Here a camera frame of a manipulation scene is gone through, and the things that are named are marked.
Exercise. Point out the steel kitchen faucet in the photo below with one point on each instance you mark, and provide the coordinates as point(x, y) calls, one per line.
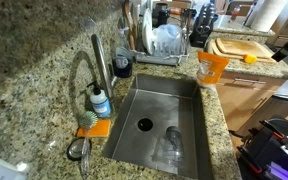
point(100, 63)

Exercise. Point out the white paper towel roll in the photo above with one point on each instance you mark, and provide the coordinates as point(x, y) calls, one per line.
point(267, 15)

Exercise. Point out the yellow rubber duck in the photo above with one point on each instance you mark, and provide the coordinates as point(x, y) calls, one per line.
point(250, 59)

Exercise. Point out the small wooden cutting board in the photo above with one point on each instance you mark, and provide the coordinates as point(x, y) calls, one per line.
point(240, 47)

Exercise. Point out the wooden kitchen cabinet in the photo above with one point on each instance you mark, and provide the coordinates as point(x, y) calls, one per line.
point(237, 100)

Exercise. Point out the large wooden cutting board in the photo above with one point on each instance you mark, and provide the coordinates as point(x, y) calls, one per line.
point(214, 50)

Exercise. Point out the orange food pouch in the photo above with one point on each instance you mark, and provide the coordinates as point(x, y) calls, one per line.
point(210, 68)

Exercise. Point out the steel scissors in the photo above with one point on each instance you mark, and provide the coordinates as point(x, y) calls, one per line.
point(203, 30)

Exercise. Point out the black knife block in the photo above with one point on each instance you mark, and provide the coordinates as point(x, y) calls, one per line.
point(200, 38)

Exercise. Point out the black robot cart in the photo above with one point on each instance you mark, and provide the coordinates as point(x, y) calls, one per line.
point(267, 146)

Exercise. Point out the clear plastic container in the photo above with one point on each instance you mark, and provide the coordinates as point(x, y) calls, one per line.
point(167, 40)

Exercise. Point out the black appliance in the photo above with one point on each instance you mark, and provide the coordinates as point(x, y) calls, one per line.
point(160, 15)

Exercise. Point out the grey dish rack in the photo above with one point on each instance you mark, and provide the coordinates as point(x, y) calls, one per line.
point(157, 60)

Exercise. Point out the white plate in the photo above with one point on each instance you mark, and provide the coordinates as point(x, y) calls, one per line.
point(147, 33)

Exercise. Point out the clear drinking glass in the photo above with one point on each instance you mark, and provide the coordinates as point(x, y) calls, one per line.
point(174, 143)

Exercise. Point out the stainless steel sink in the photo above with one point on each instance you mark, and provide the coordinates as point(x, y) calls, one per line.
point(144, 106)

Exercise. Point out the wooden spoon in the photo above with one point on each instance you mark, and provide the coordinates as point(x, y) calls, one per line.
point(127, 20)

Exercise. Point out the dark utensil cup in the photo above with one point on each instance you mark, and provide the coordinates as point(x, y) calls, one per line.
point(122, 70)

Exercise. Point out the blue label soap dispenser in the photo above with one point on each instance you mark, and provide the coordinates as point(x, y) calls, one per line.
point(100, 103)

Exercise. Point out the orange sponge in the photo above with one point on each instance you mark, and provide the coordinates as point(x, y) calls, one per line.
point(101, 130)

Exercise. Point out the green head dish brush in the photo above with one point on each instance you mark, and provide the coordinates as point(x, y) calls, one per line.
point(88, 119)

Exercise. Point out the round metal sink strainer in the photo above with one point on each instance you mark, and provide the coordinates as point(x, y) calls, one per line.
point(73, 150)

